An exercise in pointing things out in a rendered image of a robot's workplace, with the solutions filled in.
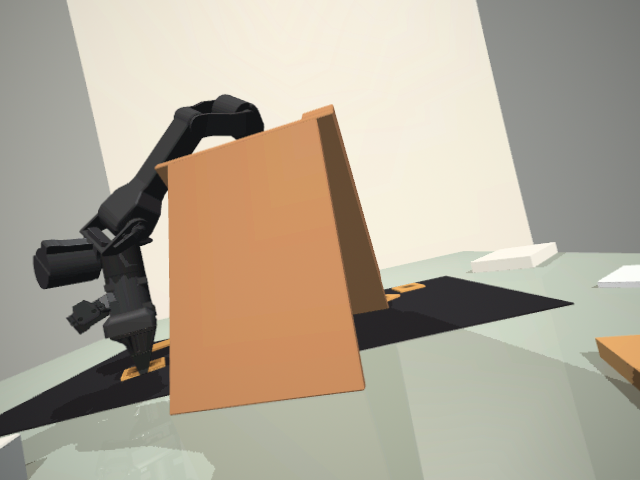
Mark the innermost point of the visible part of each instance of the white flat card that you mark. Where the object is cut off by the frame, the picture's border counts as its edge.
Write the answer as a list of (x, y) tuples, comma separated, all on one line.
[(627, 276)]

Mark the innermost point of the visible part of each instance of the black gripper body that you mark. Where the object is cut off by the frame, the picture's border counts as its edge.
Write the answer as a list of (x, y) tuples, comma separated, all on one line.
[(133, 295)]

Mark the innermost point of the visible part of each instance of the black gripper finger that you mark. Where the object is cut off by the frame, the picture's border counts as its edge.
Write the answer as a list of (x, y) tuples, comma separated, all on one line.
[(139, 345)]

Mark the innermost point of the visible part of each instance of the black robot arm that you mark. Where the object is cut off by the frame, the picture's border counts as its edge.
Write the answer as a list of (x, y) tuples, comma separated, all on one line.
[(133, 210)]

